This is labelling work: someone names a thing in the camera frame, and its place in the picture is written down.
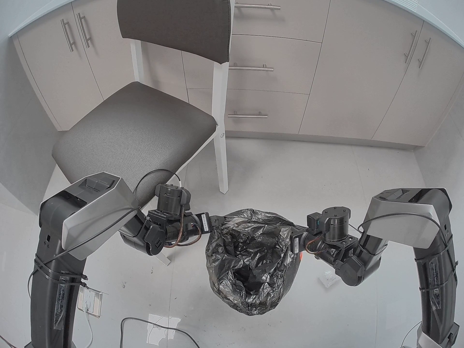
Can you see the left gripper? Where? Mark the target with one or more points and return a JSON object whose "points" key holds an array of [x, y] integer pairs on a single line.
{"points": [[195, 225]]}

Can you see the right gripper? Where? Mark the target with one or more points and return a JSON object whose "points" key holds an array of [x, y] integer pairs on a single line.
{"points": [[308, 243]]}

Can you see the black plastic bag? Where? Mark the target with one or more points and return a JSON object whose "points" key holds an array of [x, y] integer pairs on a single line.
{"points": [[250, 252]]}

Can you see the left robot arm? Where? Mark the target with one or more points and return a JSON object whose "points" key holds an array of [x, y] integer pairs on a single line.
{"points": [[90, 194]]}

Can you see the grey white-legged chair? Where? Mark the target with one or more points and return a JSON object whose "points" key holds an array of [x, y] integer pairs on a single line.
{"points": [[137, 136]]}

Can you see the beige cabinet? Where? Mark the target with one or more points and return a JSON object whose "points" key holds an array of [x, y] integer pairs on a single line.
{"points": [[348, 67]]}

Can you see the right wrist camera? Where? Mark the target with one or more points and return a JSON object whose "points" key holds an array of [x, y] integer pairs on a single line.
{"points": [[314, 221]]}

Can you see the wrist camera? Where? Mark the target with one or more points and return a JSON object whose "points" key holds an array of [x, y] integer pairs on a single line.
{"points": [[314, 221], [186, 201]]}

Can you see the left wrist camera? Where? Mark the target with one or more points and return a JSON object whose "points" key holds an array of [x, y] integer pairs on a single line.
{"points": [[186, 201]]}

